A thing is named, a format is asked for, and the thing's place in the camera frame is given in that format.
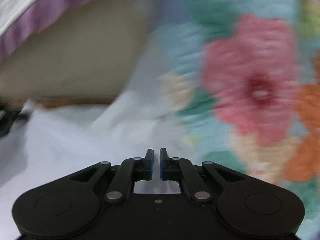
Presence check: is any floral quilted blanket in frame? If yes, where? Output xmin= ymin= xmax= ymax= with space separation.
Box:
xmin=155 ymin=0 xmax=319 ymax=239

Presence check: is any white strawberry bear quilt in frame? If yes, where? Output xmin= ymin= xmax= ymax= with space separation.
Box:
xmin=1 ymin=0 xmax=90 ymax=62

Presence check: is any beige foam mattress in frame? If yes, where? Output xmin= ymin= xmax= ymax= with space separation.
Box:
xmin=1 ymin=0 xmax=153 ymax=102

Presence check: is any white garment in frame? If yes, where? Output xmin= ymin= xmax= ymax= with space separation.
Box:
xmin=0 ymin=89 xmax=190 ymax=205

